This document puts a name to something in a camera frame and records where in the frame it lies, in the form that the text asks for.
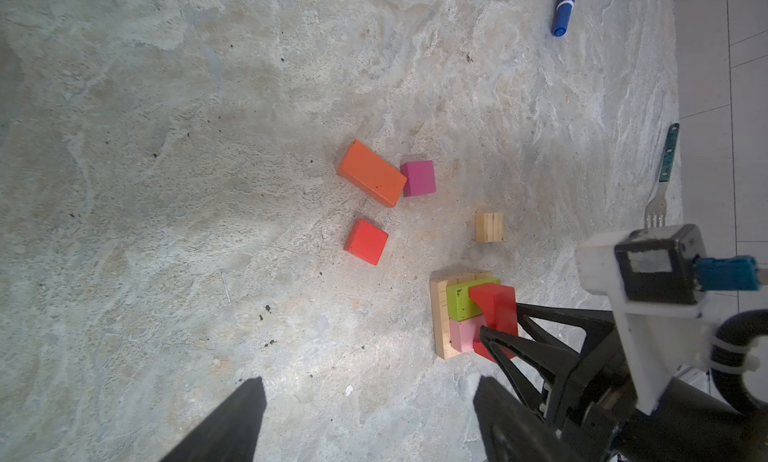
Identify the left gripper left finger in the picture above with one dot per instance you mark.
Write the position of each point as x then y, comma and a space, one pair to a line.
230, 432

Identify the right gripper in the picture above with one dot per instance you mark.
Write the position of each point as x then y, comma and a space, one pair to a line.
590, 397

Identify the red square block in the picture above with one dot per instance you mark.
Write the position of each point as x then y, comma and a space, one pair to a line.
366, 242

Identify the small ridged natural block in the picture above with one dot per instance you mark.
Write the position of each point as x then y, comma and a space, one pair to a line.
489, 227

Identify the blue marker pen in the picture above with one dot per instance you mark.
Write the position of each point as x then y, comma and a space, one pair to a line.
561, 19

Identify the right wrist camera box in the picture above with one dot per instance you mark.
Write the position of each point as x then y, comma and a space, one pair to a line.
669, 265

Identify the red arch block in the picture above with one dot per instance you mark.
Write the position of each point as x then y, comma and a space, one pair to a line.
499, 311

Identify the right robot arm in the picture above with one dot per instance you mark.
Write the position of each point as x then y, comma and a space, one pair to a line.
686, 425

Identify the orange rectangular block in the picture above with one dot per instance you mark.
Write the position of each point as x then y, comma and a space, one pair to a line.
371, 174

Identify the pink rectangular block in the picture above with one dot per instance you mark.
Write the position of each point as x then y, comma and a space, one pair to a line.
464, 333

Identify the lime green rectangular block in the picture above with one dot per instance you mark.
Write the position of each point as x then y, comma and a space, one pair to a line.
460, 306

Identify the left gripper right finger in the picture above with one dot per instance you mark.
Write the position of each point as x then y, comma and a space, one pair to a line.
511, 432

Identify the magenta cube block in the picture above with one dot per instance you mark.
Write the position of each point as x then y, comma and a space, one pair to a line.
420, 178

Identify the dark grey pen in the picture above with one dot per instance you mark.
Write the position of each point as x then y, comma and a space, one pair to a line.
656, 209

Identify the natural wood block 31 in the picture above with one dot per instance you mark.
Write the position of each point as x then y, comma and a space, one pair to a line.
440, 316

